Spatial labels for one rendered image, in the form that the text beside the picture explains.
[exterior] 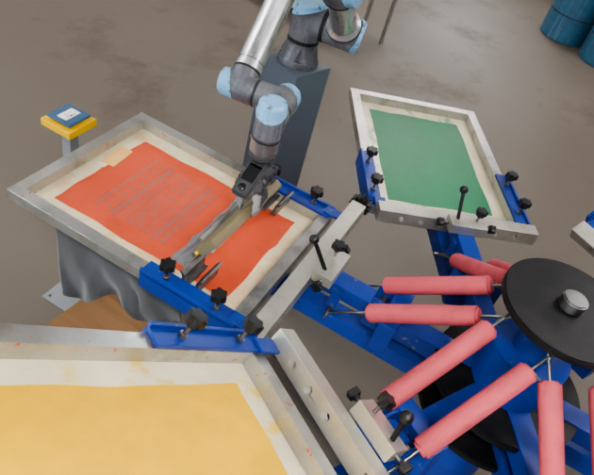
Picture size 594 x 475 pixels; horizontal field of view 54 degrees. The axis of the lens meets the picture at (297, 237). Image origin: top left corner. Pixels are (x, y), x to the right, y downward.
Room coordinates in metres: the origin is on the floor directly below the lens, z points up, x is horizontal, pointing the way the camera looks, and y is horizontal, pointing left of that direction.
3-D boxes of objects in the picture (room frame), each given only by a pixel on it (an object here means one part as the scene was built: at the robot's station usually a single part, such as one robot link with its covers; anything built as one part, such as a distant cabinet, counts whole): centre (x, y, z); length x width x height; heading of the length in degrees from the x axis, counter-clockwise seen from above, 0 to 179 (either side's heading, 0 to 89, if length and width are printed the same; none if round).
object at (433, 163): (1.88, -0.44, 1.05); 1.08 x 0.61 x 0.23; 13
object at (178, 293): (0.96, 0.22, 0.97); 0.30 x 0.05 x 0.07; 73
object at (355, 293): (1.14, -0.17, 1.02); 0.17 x 0.06 x 0.05; 73
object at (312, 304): (1.17, -0.05, 0.89); 1.24 x 0.06 x 0.06; 73
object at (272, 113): (1.26, 0.15, 1.39); 0.09 x 0.08 x 0.11; 173
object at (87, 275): (1.12, 0.48, 0.74); 0.46 x 0.04 x 0.42; 73
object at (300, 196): (1.50, 0.06, 0.97); 0.30 x 0.05 x 0.07; 73
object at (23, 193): (1.30, 0.37, 0.97); 0.79 x 0.58 x 0.04; 73
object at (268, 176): (1.26, 0.15, 1.23); 0.09 x 0.08 x 0.12; 163
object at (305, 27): (2.00, 0.18, 1.37); 0.13 x 0.12 x 0.14; 83
